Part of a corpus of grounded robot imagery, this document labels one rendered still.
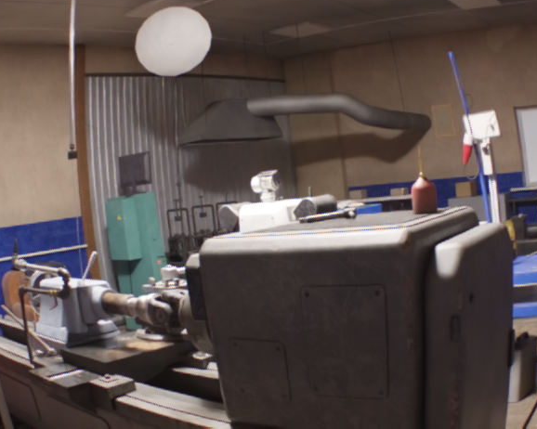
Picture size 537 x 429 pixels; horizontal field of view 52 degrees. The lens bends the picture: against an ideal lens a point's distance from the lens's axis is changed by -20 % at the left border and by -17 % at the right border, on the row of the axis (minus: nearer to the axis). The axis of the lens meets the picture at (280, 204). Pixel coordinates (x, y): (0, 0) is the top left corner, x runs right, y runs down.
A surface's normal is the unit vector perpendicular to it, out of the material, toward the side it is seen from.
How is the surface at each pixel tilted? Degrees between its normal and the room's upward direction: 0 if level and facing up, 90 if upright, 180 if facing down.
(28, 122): 90
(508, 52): 90
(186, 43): 120
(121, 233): 90
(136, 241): 90
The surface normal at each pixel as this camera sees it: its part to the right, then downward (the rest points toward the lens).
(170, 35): 0.06, 0.32
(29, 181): 0.80, -0.07
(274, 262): -0.59, 0.09
